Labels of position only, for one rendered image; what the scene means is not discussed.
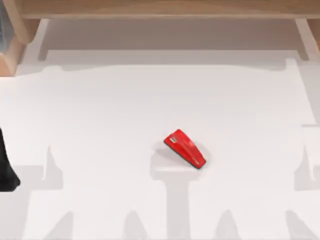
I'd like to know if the red stapler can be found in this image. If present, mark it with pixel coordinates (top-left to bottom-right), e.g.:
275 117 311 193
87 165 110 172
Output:
163 128 207 171

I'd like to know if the wooden cupboard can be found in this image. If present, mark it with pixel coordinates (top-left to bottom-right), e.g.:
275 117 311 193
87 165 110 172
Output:
0 0 320 77

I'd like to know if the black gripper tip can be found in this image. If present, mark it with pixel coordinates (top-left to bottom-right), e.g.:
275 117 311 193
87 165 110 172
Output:
0 127 21 193

